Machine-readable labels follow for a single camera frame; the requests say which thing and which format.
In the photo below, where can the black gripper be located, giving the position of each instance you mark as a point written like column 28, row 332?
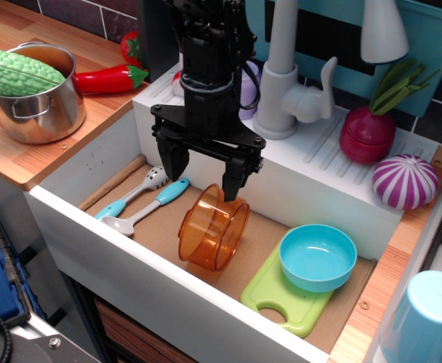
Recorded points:
column 208, row 121

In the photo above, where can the orange transparent plastic pot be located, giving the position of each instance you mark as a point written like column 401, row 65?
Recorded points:
column 212, row 229

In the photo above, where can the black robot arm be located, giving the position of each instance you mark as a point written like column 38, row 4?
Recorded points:
column 214, row 21

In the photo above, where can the white toy sink basin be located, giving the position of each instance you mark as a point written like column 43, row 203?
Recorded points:
column 305, row 179

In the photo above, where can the stainless steel pot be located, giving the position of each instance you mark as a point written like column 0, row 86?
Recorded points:
column 47, row 116

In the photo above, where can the purple plastic cup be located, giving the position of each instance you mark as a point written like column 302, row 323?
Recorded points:
column 249, row 92

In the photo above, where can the grey toy faucet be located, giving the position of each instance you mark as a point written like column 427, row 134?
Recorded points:
column 284, row 102

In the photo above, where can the red toy chili pepper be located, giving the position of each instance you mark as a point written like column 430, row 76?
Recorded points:
column 121, row 78

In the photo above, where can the red toy strawberry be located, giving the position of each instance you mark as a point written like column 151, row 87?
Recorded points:
column 130, row 48

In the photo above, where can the blue plastic bowl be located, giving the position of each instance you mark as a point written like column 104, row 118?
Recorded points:
column 317, row 258

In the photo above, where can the red toy radish with leaves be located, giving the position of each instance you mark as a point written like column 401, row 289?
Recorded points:
column 369, row 131

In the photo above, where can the green plastic cutting board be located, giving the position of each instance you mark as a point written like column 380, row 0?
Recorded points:
column 270, row 289

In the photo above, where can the purple white striped toy onion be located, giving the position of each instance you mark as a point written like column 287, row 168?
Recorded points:
column 405, row 182

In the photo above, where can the white cone lamp shade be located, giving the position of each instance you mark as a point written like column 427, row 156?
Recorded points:
column 383, row 35

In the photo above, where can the green toy bitter gourd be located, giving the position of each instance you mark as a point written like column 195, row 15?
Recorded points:
column 22, row 76

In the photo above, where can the light blue plastic cup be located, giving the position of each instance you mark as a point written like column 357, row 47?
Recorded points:
column 414, row 331

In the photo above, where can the white slotted spoon blue handle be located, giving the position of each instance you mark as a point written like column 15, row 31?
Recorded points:
column 154, row 179

